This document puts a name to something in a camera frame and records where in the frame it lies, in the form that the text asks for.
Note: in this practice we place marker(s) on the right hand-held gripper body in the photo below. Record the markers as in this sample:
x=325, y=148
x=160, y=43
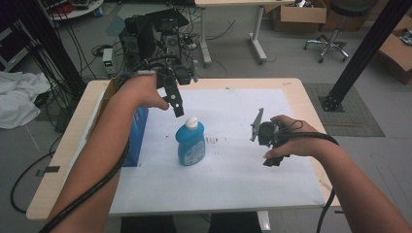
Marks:
x=267, y=132

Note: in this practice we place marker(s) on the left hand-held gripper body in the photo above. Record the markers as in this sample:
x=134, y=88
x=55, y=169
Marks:
x=181, y=76

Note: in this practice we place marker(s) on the blue bottle with white cap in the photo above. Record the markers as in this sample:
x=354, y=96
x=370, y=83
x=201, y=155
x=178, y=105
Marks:
x=191, y=145

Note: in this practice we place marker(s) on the person's right hand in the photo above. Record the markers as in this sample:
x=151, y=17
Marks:
x=299, y=142

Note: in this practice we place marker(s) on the person's left hand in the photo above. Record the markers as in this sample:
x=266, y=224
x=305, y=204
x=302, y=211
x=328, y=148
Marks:
x=144, y=92

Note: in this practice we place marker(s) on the white board mat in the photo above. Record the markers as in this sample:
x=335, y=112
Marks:
x=243, y=181

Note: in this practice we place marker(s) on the blue carton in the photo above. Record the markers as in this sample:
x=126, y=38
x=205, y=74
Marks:
x=137, y=136

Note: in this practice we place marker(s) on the white desk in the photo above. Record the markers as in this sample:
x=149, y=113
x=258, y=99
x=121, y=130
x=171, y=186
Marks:
x=259, y=35

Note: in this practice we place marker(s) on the grey floor mat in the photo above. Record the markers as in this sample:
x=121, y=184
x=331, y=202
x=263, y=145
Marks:
x=359, y=119

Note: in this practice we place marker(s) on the office chair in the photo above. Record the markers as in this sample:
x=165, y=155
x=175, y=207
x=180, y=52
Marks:
x=332, y=42

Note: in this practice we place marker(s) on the round white table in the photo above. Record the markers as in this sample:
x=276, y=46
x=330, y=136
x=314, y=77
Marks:
x=79, y=12

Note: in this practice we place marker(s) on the small cardboard box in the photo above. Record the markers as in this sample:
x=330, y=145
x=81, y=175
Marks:
x=302, y=14

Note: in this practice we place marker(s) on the large cardboard box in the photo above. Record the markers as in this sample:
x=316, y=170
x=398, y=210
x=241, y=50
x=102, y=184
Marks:
x=396, y=53

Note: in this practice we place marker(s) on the white cloth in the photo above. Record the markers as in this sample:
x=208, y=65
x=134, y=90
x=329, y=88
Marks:
x=19, y=97

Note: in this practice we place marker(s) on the black metal post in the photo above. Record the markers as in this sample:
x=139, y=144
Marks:
x=366, y=48

